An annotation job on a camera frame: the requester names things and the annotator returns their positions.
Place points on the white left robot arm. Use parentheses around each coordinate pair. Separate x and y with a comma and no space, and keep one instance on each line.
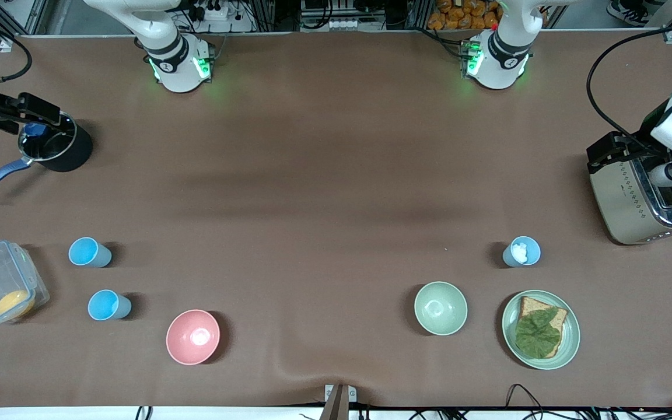
(502,52)

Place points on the pale green plate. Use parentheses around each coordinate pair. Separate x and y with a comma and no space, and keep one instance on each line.
(569,341)

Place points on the pink bowl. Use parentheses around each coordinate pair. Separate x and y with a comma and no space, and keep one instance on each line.
(192,337)

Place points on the blue knob inside pot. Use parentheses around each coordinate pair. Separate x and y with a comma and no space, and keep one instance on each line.
(34,129)

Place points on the white lumps in cup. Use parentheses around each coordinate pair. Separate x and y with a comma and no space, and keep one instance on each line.
(521,252)

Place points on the green lettuce leaf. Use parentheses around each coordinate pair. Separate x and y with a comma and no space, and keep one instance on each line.
(536,333)

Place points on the metal table clamp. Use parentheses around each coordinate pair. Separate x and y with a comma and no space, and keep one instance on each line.
(339,399)

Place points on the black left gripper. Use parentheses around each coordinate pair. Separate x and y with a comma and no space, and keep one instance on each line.
(650,129)

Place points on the blue cup with white contents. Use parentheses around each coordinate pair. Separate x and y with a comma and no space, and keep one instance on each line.
(529,248)

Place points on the brown bread slice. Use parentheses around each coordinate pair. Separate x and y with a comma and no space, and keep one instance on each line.
(557,319)

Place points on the bag of orange buns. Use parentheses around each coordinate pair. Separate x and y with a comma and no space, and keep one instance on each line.
(464,14)

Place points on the pale green bowl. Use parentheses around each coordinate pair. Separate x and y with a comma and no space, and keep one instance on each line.
(440,308)

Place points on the orange food piece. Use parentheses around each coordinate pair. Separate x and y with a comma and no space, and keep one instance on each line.
(14,303)

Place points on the dark sneakers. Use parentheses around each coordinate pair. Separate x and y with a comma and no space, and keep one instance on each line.
(627,11)

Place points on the white power strip with plugs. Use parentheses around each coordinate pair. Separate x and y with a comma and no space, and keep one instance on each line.
(213,11)

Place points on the silver beige toaster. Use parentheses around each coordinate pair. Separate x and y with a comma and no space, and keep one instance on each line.
(627,201)

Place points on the blue plastic cup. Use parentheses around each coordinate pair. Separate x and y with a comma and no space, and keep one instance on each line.
(86,252)
(105,305)

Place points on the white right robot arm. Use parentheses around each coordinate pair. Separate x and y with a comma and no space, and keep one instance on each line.
(167,41)

